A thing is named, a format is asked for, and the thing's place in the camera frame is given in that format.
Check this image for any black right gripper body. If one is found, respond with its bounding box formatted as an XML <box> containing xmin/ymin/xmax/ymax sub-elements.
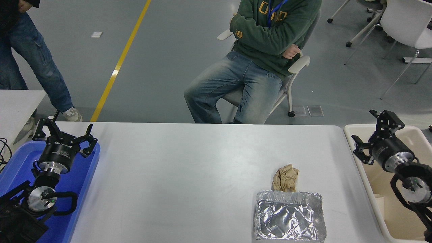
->
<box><xmin>370</xmin><ymin>136</ymin><xmax>407</xmax><ymax>168</ymax></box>

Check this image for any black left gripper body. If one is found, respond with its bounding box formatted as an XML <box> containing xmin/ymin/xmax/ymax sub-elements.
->
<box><xmin>38</xmin><ymin>135</ymin><xmax>80</xmax><ymax>169</ymax></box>

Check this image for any white paper cup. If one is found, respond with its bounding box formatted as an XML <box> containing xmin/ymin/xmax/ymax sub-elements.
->
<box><xmin>373</xmin><ymin>194</ymin><xmax>385</xmax><ymax>220</ymax></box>

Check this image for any silver foil tray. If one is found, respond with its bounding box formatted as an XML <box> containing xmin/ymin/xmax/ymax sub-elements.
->
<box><xmin>253</xmin><ymin>190</ymin><xmax>327</xmax><ymax>243</ymax></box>

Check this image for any seated person's right hand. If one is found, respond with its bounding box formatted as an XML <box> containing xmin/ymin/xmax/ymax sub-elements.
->
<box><xmin>283</xmin><ymin>44</ymin><xmax>301</xmax><ymax>60</ymax></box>

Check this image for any large pale plastic bin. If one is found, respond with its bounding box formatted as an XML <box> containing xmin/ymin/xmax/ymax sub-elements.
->
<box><xmin>344</xmin><ymin>124</ymin><xmax>432</xmax><ymax>243</ymax></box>

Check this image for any blue plastic tray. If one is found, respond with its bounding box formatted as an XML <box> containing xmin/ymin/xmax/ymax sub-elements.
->
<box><xmin>0</xmin><ymin>140</ymin><xmax>101</xmax><ymax>243</ymax></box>

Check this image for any white side table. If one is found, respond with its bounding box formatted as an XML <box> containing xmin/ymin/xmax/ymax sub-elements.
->
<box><xmin>0</xmin><ymin>89</ymin><xmax>47</xmax><ymax>149</ymax></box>

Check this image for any standing person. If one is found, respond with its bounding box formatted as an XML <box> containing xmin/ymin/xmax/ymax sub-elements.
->
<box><xmin>0</xmin><ymin>0</ymin><xmax>83</xmax><ymax>122</ymax></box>

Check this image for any crumpled tan paper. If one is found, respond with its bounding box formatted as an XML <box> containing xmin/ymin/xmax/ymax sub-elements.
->
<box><xmin>272</xmin><ymin>164</ymin><xmax>300</xmax><ymax>192</ymax></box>

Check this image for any office chair with casters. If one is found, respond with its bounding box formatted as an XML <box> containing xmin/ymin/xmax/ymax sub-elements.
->
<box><xmin>327</xmin><ymin>0</ymin><xmax>395</xmax><ymax>48</ymax></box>

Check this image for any white shell chair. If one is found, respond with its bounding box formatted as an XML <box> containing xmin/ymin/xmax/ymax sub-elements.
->
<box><xmin>344</xmin><ymin>0</ymin><xmax>432</xmax><ymax>100</ymax></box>

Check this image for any white chair with armrests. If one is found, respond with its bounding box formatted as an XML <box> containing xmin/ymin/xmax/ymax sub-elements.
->
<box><xmin>217</xmin><ymin>9</ymin><xmax>320</xmax><ymax>124</ymax></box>

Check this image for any seated person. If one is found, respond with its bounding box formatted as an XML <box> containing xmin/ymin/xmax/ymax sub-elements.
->
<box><xmin>184</xmin><ymin>0</ymin><xmax>323</xmax><ymax>124</ymax></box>

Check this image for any black cable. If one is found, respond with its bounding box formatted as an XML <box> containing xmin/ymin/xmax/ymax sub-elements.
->
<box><xmin>0</xmin><ymin>137</ymin><xmax>13</xmax><ymax>173</ymax></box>

